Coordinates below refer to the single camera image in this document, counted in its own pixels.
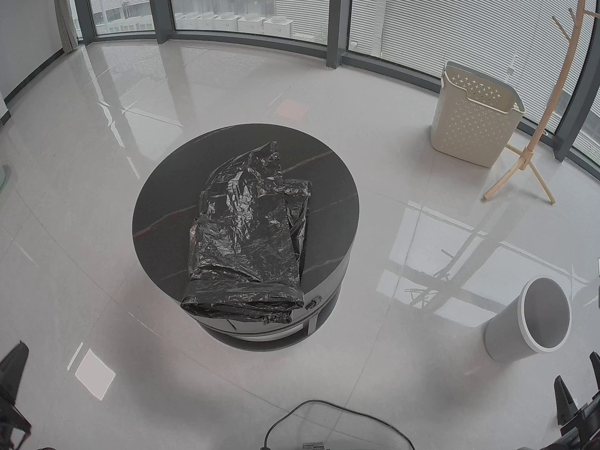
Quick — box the white trash bin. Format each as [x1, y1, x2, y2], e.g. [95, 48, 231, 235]
[485, 276, 573, 363]

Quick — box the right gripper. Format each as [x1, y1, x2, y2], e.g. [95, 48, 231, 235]
[554, 352, 600, 439]

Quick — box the window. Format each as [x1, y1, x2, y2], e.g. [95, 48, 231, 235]
[66, 0, 600, 179]

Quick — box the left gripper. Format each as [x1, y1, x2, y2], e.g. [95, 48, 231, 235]
[0, 341, 32, 439]

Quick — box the black cable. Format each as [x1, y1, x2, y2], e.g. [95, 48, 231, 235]
[264, 400, 416, 450]

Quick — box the black plastic bag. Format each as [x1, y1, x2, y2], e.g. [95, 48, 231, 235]
[180, 141, 312, 324]

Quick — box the cream perforated plastic basket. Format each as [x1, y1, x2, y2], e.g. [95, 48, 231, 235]
[430, 60, 526, 168]

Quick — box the pale grey curtain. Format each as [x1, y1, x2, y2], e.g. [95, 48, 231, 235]
[49, 0, 79, 55]

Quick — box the round dark grey table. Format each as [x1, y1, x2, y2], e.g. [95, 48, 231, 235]
[132, 122, 362, 348]

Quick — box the wooden coat rack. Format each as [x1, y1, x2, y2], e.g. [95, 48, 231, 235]
[483, 0, 600, 205]

